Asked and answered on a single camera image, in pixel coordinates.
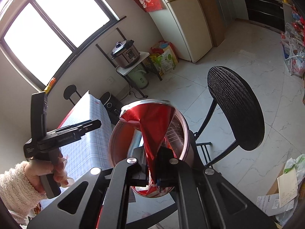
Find crushed red cola can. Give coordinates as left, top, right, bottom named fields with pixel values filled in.
left=120, top=99, right=176, bottom=198

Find terracotta trash bin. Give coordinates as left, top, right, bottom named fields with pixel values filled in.
left=108, top=99, right=195, bottom=167

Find black kitchen oven cabinet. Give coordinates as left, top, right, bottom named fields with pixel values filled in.
left=245, top=0, right=285, bottom=31

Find left hand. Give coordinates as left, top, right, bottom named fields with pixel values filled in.
left=24, top=152, right=69, bottom=193

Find checked blue tablecloth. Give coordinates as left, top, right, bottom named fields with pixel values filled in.
left=58, top=92, right=112, bottom=181

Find yellow bag on windowsill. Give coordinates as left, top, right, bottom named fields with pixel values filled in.
left=44, top=77, right=56, bottom=94

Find black round stool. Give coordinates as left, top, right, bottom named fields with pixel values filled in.
left=63, top=84, right=82, bottom=105

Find papers on floor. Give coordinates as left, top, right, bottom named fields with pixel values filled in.
left=256, top=168, right=298, bottom=217

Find black chair near bin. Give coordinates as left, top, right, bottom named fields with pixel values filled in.
left=124, top=66, right=266, bottom=229

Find small white side table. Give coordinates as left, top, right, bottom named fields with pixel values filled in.
left=115, top=52, right=162, bottom=98

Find green thermos jug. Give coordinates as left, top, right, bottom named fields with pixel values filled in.
left=128, top=66, right=149, bottom=90

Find electric pressure cooker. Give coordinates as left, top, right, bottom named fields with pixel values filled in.
left=111, top=40, right=140, bottom=69

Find green printed shopping bag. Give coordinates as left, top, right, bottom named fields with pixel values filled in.
left=150, top=41, right=178, bottom=76

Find cream refrigerator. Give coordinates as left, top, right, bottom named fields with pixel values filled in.
left=149, top=0, right=213, bottom=63

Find window with dark frame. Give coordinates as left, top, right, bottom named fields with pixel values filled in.
left=1, top=0, right=119, bottom=91

